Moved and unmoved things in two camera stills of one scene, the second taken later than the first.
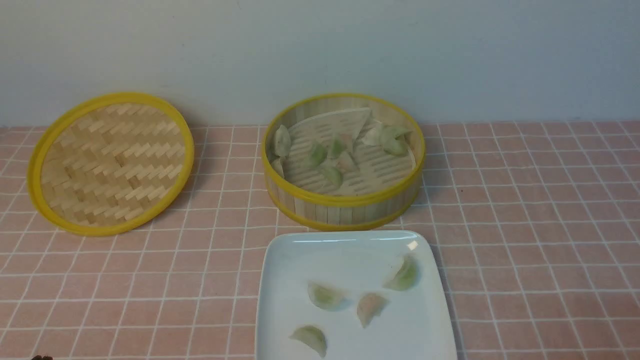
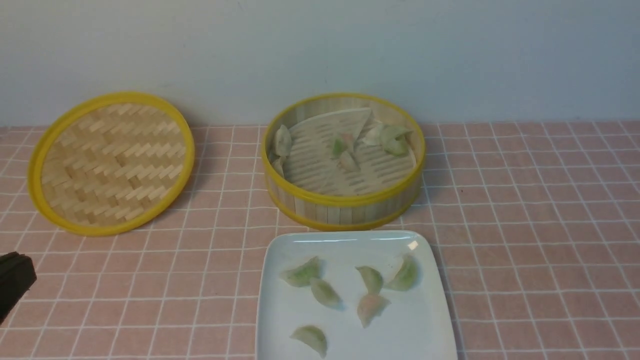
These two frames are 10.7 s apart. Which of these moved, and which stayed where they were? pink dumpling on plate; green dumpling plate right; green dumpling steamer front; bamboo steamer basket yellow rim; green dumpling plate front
Moved: green dumpling steamer front
Stayed: bamboo steamer basket yellow rim; green dumpling plate front; pink dumpling on plate; green dumpling plate right
